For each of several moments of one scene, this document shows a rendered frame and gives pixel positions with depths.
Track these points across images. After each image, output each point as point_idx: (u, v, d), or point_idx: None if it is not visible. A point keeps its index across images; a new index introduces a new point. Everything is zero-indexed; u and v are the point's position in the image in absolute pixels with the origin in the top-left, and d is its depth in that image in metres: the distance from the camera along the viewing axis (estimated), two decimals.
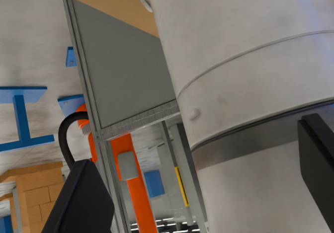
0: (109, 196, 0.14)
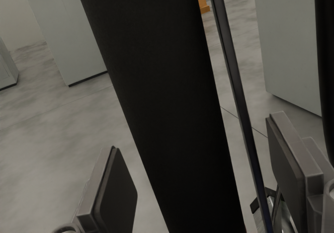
0: (133, 183, 0.14)
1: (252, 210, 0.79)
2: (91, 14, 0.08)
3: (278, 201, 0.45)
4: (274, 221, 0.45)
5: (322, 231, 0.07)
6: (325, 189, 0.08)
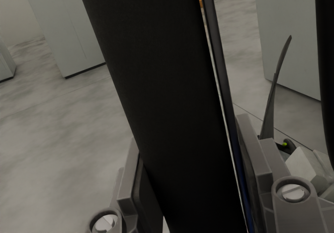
0: None
1: None
2: (92, 13, 0.08)
3: (267, 107, 0.38)
4: (262, 130, 0.38)
5: (277, 232, 0.08)
6: (272, 191, 0.09)
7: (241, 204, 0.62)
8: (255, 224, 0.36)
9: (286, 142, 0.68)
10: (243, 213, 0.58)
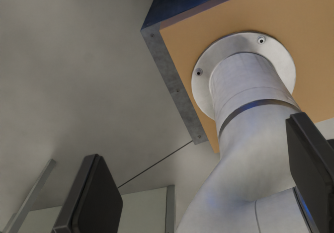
0: (118, 191, 0.14)
1: None
2: None
3: None
4: None
5: None
6: None
7: None
8: None
9: None
10: None
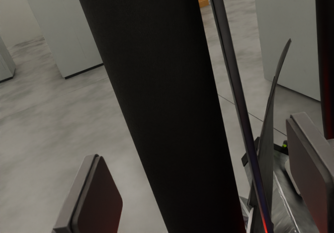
0: (118, 191, 0.14)
1: (244, 163, 0.72)
2: (96, 32, 0.08)
3: None
4: None
5: None
6: None
7: (241, 205, 0.62)
8: None
9: (285, 144, 0.68)
10: (243, 215, 0.58)
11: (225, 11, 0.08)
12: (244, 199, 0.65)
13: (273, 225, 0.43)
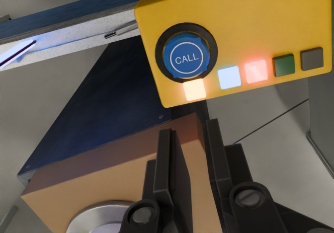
0: (186, 166, 0.14)
1: None
2: None
3: None
4: None
5: None
6: (230, 199, 0.09)
7: None
8: None
9: None
10: None
11: None
12: None
13: None
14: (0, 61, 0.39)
